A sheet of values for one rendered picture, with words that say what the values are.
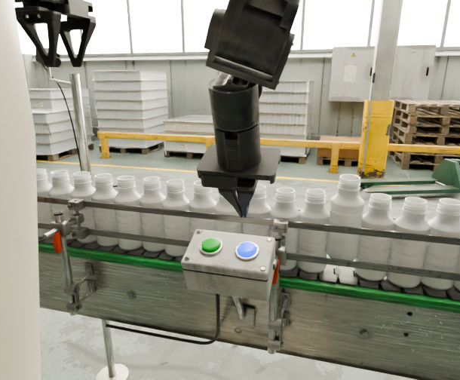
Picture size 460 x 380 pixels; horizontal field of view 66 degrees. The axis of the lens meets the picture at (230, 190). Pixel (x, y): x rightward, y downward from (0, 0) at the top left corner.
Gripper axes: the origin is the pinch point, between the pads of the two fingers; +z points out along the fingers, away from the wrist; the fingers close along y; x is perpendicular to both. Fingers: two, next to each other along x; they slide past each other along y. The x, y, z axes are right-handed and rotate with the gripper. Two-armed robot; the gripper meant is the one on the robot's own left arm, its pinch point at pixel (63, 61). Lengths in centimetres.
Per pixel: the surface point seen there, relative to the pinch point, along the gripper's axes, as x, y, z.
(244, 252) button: 31.3, 3.7, 28.2
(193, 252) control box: 22.9, 3.9, 29.4
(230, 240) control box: 28.2, 0.5, 28.1
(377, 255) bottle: 53, -12, 34
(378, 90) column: 109, -474, 19
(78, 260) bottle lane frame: -10.4, -9.1, 42.8
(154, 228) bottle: 7.6, -12.3, 33.8
